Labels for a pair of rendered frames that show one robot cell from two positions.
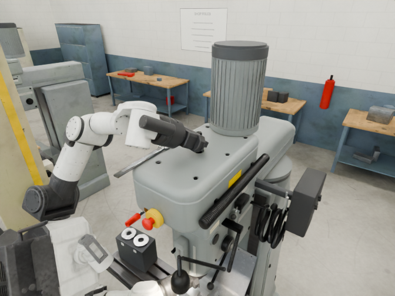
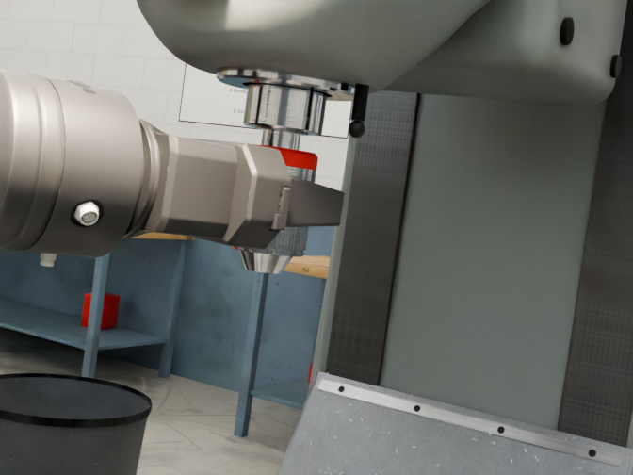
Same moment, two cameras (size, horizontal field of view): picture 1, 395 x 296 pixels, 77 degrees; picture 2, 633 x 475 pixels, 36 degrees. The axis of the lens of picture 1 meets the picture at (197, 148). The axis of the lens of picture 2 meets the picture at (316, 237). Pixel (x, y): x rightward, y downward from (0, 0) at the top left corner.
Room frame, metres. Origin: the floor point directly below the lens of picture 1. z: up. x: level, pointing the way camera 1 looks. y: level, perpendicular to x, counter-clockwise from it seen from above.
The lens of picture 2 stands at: (0.15, 0.02, 1.25)
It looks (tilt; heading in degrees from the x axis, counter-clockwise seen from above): 3 degrees down; 355
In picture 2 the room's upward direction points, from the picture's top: 8 degrees clockwise
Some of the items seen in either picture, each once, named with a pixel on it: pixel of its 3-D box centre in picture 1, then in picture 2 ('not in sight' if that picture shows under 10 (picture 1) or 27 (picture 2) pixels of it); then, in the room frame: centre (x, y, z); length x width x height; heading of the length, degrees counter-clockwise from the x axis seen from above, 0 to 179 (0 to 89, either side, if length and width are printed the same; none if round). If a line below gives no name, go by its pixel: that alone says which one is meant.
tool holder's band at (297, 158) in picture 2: not in sight; (278, 156); (0.74, 0.00, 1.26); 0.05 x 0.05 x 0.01
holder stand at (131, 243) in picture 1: (136, 247); not in sight; (1.06, 0.38, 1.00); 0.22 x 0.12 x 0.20; 59
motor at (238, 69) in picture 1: (236, 88); not in sight; (0.94, -0.15, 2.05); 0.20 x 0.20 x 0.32
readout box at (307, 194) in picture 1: (307, 201); not in sight; (0.78, -0.45, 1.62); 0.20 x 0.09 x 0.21; 144
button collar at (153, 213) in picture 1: (154, 218); not in sight; (0.55, 0.13, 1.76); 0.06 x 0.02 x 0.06; 54
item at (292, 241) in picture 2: not in sight; (271, 208); (0.74, 0.00, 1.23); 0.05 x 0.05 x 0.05
